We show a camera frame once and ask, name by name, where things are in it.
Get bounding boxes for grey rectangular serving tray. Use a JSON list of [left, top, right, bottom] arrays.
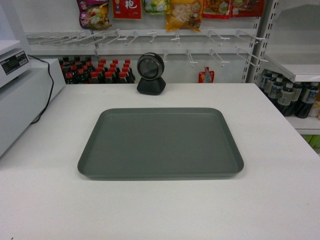
[[77, 107, 244, 181]]

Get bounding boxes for white checkout counter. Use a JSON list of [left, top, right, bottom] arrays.
[[0, 83, 320, 240]]

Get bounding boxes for black round barcode scanner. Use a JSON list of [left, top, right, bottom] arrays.
[[136, 52, 166, 96]]

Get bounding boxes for red hanging snack pouch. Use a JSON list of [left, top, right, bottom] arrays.
[[198, 66, 215, 83]]

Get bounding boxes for yellow snack bag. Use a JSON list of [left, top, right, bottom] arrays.
[[165, 0, 204, 32]]

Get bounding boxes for red snack bag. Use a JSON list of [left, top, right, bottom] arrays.
[[112, 0, 142, 20]]

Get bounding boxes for purple snack bag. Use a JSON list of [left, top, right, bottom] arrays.
[[76, 0, 111, 31]]

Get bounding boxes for white cash drawer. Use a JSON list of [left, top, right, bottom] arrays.
[[0, 58, 66, 155]]

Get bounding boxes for white cash register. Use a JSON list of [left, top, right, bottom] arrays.
[[0, 40, 31, 88]]

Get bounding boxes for black power cable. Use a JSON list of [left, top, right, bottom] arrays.
[[27, 54, 55, 124]]

